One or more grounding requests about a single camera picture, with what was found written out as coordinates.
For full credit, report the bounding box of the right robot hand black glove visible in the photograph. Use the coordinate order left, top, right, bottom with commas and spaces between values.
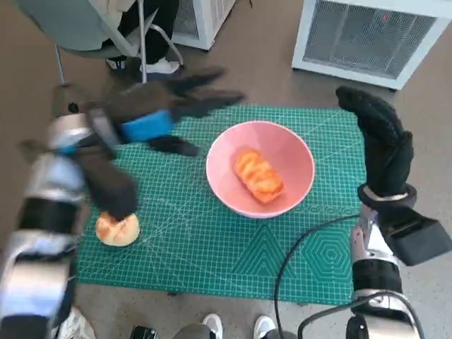
334, 85, 415, 196

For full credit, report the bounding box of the left robot hand blue tape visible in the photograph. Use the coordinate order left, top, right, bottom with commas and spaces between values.
104, 67, 247, 158

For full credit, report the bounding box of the pink bowl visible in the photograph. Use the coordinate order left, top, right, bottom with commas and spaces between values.
206, 120, 316, 219

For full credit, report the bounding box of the oblong toy bread loaf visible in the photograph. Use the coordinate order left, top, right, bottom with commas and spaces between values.
234, 149, 285, 205

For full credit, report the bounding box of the round toy bread bun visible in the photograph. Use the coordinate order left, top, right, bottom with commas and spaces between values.
95, 211, 141, 246

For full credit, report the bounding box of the person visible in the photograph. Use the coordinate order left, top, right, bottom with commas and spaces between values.
58, 305, 96, 339
102, 0, 181, 75
174, 312, 283, 339

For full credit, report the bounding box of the small white mesh cabinet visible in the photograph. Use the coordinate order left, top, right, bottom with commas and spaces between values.
171, 0, 244, 50

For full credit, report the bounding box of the grey office chair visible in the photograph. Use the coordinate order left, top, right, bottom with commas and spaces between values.
13, 0, 184, 114

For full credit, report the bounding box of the large white mesh cabinet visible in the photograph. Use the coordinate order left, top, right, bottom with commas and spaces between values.
291, 0, 452, 91

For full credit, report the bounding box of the green cutting mat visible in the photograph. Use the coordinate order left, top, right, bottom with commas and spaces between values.
76, 104, 367, 305

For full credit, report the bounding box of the black device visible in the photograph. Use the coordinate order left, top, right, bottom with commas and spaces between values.
129, 324, 158, 339

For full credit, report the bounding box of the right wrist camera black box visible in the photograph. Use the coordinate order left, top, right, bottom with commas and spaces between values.
379, 204, 452, 268

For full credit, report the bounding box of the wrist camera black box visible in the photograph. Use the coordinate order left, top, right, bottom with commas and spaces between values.
379, 204, 452, 268
76, 146, 139, 220

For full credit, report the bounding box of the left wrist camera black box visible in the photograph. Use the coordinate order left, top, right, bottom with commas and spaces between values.
76, 146, 139, 220

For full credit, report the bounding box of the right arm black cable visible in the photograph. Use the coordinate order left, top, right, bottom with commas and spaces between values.
273, 213, 430, 339

